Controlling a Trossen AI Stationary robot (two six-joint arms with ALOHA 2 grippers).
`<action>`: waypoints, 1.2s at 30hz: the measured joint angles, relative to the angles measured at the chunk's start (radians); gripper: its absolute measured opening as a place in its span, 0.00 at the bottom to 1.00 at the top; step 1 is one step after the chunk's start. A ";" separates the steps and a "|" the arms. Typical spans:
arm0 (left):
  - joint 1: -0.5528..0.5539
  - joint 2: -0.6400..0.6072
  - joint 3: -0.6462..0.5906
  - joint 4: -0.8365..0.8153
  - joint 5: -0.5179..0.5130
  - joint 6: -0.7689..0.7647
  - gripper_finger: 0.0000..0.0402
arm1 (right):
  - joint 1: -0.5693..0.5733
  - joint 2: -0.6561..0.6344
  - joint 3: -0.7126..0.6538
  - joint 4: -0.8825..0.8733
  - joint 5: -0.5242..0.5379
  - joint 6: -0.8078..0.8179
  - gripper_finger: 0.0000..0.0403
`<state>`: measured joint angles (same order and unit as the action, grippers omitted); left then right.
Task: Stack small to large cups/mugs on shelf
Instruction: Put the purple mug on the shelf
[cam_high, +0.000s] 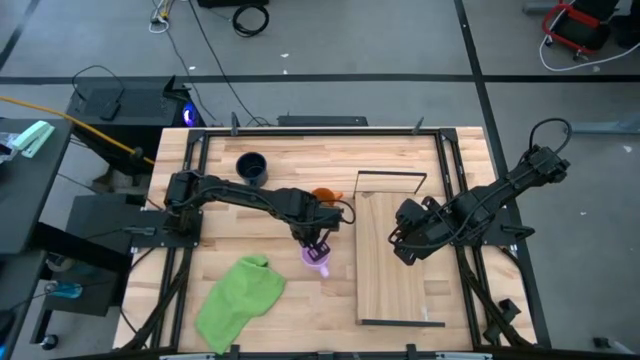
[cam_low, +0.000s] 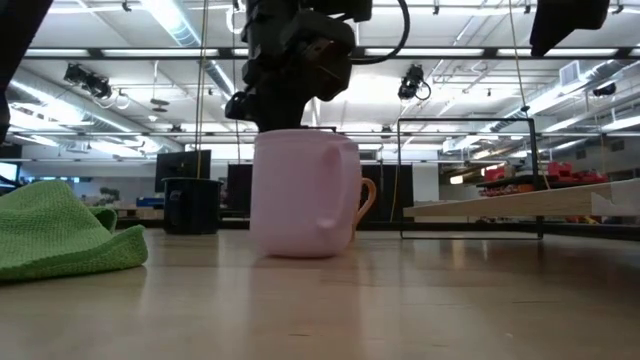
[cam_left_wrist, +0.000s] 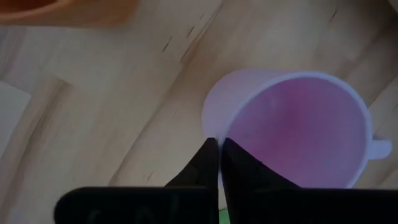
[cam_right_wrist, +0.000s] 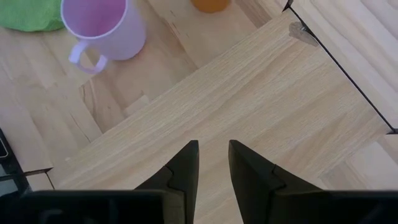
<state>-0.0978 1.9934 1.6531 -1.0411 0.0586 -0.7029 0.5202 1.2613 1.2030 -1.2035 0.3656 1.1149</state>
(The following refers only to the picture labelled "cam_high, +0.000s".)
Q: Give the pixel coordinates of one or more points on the blue bottle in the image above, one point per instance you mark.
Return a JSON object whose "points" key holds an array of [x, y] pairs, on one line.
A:
{"points": [[65, 290]]}

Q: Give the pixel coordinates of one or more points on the green microfibre cloth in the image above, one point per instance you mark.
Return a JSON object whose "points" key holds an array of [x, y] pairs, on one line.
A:
{"points": [[240, 300]]}

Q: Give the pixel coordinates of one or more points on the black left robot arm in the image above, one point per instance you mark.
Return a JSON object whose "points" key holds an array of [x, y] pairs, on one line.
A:
{"points": [[240, 195]]}

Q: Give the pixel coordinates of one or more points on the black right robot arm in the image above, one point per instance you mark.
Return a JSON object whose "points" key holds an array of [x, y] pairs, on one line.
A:
{"points": [[500, 197]]}

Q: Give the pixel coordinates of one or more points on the black power strip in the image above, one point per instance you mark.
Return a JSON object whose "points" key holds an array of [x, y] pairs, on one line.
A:
{"points": [[322, 121]]}

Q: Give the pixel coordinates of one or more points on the wooden tray board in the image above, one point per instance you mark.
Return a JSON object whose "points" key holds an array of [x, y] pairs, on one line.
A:
{"points": [[385, 285]]}

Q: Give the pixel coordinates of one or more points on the purple mug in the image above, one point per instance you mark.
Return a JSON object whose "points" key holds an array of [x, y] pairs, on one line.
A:
{"points": [[320, 267]]}

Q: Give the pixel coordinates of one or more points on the red and black cart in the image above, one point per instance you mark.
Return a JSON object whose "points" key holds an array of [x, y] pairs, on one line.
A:
{"points": [[575, 27]]}

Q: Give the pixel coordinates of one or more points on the orange mug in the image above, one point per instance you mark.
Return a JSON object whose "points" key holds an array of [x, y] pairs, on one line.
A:
{"points": [[326, 195]]}

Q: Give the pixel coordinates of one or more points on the grey table foot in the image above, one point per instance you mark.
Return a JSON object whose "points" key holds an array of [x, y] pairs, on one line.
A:
{"points": [[600, 129]]}

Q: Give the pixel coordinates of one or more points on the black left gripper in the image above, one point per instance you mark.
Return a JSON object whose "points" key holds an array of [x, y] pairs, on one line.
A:
{"points": [[320, 220]]}

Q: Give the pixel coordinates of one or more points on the black desk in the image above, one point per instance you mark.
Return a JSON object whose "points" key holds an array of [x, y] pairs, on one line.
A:
{"points": [[25, 200]]}

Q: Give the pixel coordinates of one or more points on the black metal table frame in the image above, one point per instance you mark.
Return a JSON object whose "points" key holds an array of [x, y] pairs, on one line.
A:
{"points": [[320, 132]]}

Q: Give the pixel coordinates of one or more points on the black computer tower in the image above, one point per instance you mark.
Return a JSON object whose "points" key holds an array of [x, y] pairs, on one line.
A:
{"points": [[145, 107]]}

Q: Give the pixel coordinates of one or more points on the black mug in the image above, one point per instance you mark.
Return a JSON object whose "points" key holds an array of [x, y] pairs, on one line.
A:
{"points": [[251, 167]]}

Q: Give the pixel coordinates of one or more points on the mint green stapler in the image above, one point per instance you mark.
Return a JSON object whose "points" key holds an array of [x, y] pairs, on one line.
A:
{"points": [[32, 139]]}

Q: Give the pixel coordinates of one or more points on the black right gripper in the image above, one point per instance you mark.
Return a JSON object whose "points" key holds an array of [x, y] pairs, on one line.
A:
{"points": [[417, 227]]}

